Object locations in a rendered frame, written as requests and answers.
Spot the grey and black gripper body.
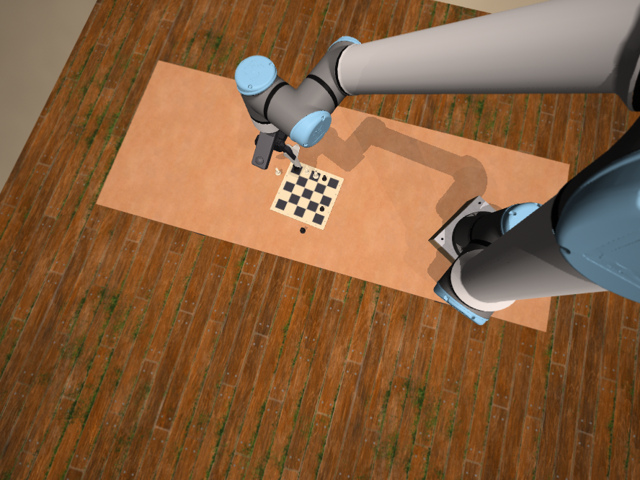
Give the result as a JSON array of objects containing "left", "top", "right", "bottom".
[{"left": 274, "top": 130, "right": 288, "bottom": 152}]

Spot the black and cream chessboard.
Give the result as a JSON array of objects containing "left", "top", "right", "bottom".
[{"left": 270, "top": 162, "right": 344, "bottom": 230}]

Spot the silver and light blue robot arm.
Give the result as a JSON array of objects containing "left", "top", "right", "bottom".
[{"left": 235, "top": 0, "right": 640, "bottom": 325}]

